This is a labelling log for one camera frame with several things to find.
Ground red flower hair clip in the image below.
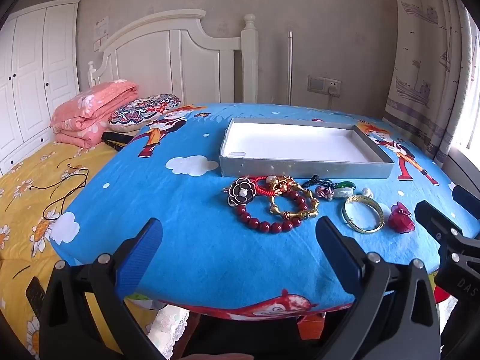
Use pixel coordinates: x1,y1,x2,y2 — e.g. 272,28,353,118
387,202,415,234

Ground gold bangle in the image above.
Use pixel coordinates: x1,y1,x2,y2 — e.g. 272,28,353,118
342,194,386,234

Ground pale jade pendant pink knot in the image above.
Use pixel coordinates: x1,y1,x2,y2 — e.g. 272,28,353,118
315,186,354,202

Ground white pearl earring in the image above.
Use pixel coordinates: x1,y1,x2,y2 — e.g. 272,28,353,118
362,187,374,198

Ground dark red bead bracelet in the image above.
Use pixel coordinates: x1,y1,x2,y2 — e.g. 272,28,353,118
235,188,309,234

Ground green pendant black cord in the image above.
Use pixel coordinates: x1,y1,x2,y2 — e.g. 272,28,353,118
300,173,356,193

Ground gold bamboo link bracelet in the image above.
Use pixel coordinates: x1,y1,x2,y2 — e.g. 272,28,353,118
265,175,321,221

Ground black flower brooch gold clip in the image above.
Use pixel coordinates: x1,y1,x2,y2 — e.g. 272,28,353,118
227,178,256,207

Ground red braided cord bracelet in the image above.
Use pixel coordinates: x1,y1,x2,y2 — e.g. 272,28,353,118
245,175,278,200

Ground blue cartoon tablecloth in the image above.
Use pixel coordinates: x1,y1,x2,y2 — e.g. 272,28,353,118
50,103,479,320

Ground yellow floral bed sheet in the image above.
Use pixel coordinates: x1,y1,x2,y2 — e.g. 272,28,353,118
1,142,115,359

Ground grey shallow tray box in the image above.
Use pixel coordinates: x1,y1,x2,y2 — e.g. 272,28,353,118
220,118,394,180

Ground patterned round cushion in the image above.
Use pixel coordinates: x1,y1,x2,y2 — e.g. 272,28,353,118
107,94,182,133

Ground pink folded blanket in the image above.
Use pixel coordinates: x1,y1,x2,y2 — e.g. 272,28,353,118
50,80,138,149

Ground ship print curtain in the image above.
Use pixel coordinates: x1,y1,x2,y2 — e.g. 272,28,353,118
383,0,475,167

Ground white bed headboard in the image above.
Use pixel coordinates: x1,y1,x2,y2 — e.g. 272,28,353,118
88,9,259,105

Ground white wardrobe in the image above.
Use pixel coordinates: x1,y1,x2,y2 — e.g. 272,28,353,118
1,0,80,176

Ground silver metal pole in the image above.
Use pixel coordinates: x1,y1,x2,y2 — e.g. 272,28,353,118
286,31,294,106

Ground black cord on bed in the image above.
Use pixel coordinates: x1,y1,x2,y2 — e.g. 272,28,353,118
29,162,91,221

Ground black strap item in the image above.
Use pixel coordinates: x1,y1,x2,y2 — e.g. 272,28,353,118
102,132,133,152

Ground wall socket with plug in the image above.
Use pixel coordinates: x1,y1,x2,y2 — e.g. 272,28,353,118
307,76,342,98

